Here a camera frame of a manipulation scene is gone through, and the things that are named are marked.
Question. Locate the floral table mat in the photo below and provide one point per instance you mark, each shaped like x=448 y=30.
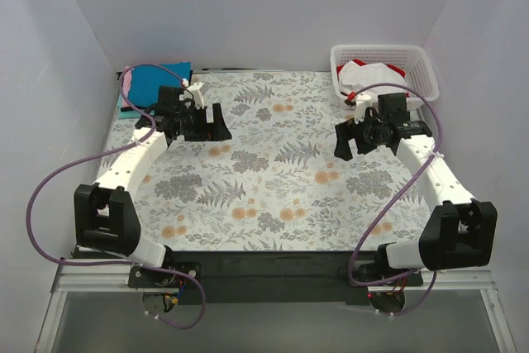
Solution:
x=276 y=185

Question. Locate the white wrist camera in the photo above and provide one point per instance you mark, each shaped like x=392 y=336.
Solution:
x=196 y=92
x=362 y=102

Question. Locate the aluminium mounting rail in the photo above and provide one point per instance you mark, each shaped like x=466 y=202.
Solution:
x=214 y=271

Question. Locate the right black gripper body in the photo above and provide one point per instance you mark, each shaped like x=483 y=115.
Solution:
x=358 y=138

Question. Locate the pink folded t shirt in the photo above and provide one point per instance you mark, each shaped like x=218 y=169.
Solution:
x=126 y=80

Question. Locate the blue folded t shirt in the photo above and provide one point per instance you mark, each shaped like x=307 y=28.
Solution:
x=145 y=82

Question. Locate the white t shirt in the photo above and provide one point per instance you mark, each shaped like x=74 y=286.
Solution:
x=368 y=76

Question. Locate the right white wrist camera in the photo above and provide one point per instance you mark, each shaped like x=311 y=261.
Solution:
x=362 y=102

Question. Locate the teal folded t shirt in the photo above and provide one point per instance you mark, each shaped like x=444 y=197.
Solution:
x=124 y=113

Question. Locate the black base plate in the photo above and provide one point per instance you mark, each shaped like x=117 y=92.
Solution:
x=194 y=293

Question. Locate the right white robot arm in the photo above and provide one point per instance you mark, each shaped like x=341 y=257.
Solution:
x=460 y=231

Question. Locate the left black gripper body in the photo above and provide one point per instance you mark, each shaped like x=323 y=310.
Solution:
x=201 y=126

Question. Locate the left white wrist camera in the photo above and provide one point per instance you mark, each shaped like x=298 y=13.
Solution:
x=196 y=92

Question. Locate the white plastic basket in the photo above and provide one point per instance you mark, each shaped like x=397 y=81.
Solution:
x=354 y=67

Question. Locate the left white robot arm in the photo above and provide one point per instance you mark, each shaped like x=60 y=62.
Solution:
x=105 y=216

